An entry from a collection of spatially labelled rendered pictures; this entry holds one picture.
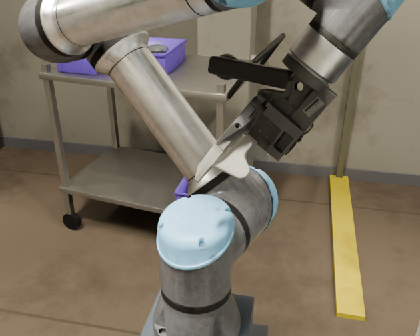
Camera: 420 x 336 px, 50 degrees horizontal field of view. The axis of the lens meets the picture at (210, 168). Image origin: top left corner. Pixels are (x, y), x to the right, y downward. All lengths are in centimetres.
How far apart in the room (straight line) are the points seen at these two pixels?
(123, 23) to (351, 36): 28
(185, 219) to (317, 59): 30
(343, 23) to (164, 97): 34
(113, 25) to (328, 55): 28
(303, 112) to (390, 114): 247
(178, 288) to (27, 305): 164
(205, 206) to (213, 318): 18
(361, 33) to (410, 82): 243
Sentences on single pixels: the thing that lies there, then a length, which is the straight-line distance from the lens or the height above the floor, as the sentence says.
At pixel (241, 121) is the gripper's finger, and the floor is 129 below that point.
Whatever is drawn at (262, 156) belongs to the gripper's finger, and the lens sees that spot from 71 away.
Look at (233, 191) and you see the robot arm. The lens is 76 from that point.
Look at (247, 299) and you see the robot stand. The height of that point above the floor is 90.
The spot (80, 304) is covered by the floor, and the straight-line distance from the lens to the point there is 223.
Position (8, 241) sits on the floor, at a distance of 274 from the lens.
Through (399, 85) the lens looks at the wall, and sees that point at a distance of 302.
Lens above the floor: 151
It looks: 28 degrees down
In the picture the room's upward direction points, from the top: straight up
